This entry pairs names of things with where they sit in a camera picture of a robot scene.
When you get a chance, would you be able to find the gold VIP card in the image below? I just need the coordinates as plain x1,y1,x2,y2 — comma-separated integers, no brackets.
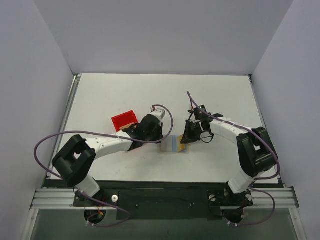
176,135,187,153

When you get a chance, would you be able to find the beige leather card holder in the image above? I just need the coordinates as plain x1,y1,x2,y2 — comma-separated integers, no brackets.
158,135,189,154

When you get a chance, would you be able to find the red plastic bin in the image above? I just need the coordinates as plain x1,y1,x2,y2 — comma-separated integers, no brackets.
111,110,138,132

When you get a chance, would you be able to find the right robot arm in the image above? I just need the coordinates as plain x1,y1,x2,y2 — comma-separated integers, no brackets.
181,105,279,205

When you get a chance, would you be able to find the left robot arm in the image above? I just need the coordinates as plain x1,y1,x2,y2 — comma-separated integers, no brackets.
52,109,165,206

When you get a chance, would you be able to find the gold card in bin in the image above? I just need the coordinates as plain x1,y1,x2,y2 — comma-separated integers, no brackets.
119,122,136,131

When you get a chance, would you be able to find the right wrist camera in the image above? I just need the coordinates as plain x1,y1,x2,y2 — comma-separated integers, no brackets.
187,106,197,118

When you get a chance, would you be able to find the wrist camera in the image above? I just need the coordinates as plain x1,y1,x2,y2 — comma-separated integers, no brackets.
150,108,166,122
187,106,197,118

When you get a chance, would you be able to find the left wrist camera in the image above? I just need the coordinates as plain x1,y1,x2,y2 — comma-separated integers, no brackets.
150,108,166,122

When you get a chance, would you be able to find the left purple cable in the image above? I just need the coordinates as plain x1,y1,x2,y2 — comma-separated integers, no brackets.
33,103,175,228

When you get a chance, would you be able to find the purple cable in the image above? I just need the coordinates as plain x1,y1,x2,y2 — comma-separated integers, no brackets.
33,103,175,228
186,91,281,227

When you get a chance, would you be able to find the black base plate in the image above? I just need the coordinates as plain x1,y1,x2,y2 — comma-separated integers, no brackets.
72,178,253,222

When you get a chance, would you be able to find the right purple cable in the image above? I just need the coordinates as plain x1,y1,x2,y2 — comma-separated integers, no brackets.
186,91,281,227

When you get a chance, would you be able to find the aluminium frame rail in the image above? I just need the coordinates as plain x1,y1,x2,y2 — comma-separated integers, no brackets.
30,188,75,210

